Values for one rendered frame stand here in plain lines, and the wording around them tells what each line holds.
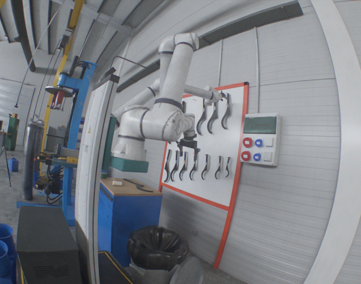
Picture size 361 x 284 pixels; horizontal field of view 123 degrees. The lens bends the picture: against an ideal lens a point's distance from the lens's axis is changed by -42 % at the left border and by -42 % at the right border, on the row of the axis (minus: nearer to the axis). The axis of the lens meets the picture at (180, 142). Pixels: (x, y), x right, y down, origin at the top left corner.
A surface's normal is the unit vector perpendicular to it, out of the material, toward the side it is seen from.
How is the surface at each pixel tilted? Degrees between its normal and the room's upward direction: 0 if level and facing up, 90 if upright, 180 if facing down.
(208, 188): 90
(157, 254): 56
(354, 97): 90
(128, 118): 89
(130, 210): 90
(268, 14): 180
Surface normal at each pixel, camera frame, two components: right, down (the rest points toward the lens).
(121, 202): 0.65, 0.04
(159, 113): -0.28, -0.29
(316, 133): -0.75, -0.17
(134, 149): 0.61, -0.33
